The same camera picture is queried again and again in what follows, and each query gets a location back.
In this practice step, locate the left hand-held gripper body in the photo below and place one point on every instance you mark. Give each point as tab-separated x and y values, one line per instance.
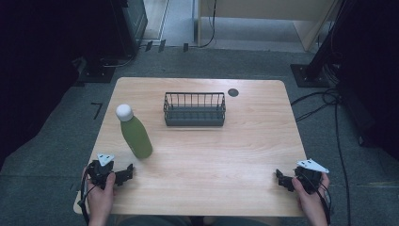
99	172

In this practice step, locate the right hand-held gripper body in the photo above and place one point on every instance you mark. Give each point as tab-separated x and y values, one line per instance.
310	175

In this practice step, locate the green bottle with white cap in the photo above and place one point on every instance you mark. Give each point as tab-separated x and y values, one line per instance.
135	135

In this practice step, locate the person's right hand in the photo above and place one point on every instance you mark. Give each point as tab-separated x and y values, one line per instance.
309	201

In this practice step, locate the person's left hand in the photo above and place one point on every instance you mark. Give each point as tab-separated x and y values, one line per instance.
101	197

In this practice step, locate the black round table grommet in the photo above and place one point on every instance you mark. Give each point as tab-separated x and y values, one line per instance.
233	92

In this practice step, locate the black stand base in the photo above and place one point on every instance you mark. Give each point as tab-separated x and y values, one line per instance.
96	72

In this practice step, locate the black metal stand with plate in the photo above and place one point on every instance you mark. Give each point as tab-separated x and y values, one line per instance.
310	75

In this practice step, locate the dark curtain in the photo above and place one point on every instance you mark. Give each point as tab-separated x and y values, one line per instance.
373	62
37	56

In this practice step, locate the light wooden partition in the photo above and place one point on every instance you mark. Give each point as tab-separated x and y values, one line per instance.
269	9

